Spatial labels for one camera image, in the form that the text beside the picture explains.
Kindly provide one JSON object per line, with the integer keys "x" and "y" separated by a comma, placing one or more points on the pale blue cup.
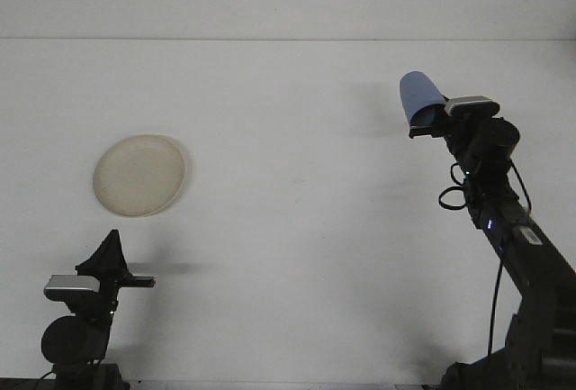
{"x": 418, "y": 90}

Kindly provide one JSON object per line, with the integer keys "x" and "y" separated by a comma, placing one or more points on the pale round plate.
{"x": 139, "y": 174}

